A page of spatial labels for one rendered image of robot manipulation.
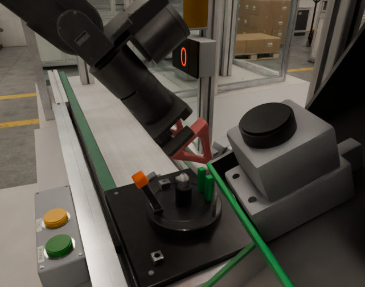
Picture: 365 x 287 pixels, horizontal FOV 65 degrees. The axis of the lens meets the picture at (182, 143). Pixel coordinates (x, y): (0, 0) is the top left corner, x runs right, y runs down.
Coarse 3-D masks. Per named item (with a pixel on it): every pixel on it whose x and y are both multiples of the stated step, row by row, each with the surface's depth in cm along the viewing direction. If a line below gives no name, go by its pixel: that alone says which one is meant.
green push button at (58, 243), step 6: (60, 234) 47; (48, 240) 46; (54, 240) 46; (60, 240) 46; (66, 240) 46; (48, 246) 45; (54, 246) 45; (60, 246) 45; (66, 246) 45; (48, 252) 44; (54, 252) 44; (60, 252) 44; (66, 252) 45
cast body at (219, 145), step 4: (224, 136) 66; (216, 140) 64; (220, 140) 64; (224, 140) 65; (216, 144) 63; (220, 144) 63; (224, 144) 63; (228, 144) 64; (212, 148) 64; (216, 148) 63; (220, 148) 63; (224, 148) 62; (228, 148) 62; (212, 152) 62; (216, 152) 63; (220, 152) 63; (224, 152) 63; (212, 156) 62; (216, 156) 64
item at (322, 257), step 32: (352, 64) 22; (320, 96) 22; (352, 96) 23; (352, 128) 22; (224, 160) 23; (224, 192) 20; (320, 224) 17; (352, 224) 16; (288, 256) 17; (320, 256) 16; (352, 256) 15
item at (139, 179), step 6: (138, 174) 45; (144, 174) 45; (150, 174) 46; (156, 174) 46; (138, 180) 44; (144, 180) 45; (150, 180) 46; (138, 186) 45; (144, 186) 46; (144, 192) 46; (150, 192) 47; (150, 198) 47; (156, 204) 48
